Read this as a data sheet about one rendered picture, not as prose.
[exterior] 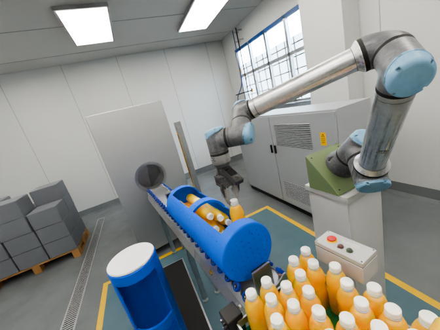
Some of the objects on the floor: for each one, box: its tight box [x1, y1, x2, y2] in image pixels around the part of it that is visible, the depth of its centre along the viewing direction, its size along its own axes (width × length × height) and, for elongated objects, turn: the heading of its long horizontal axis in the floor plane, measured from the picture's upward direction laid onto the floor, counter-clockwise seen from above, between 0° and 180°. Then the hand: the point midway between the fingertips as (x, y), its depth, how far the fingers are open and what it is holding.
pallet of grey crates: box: [0, 179, 90, 289], centre depth 352 cm, size 120×80×119 cm
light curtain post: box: [174, 121, 202, 193], centre depth 242 cm, size 6×6×170 cm
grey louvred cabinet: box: [240, 98, 371, 217], centre depth 327 cm, size 54×215×145 cm, turn 64°
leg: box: [158, 213, 177, 254], centre depth 286 cm, size 6×6×63 cm
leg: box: [184, 247, 208, 303], centre depth 201 cm, size 6×6×63 cm
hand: (234, 201), depth 105 cm, fingers closed on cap, 4 cm apart
